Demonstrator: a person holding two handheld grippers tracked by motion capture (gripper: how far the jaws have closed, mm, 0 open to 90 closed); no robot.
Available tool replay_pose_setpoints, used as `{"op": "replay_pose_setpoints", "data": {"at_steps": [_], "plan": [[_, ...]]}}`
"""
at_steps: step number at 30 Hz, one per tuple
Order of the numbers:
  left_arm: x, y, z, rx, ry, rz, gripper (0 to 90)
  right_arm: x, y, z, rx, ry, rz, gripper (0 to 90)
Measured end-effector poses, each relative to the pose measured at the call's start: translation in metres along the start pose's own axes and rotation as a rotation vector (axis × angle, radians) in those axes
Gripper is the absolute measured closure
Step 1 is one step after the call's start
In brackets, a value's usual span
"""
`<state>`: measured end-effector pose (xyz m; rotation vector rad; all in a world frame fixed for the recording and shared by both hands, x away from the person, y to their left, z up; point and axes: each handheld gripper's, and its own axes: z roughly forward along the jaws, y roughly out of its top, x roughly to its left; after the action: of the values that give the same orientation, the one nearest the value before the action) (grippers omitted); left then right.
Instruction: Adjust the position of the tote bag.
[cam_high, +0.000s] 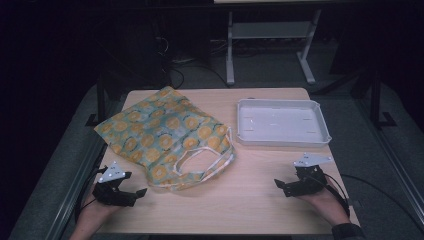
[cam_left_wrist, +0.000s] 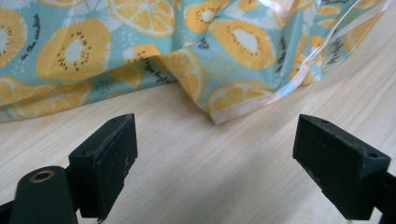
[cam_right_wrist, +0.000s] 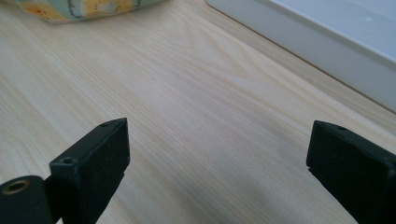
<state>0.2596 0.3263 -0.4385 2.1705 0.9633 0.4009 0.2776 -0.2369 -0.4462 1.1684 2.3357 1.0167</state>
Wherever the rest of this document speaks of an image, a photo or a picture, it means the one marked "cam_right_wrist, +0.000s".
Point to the yellow floral cloth bag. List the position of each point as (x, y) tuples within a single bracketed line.
[(77, 7)]

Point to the white plastic tray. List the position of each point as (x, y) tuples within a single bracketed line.
[(327, 37)]

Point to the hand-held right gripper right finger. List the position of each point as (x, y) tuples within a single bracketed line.
[(348, 168)]

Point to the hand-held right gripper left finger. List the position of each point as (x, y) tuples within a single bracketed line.
[(90, 168)]

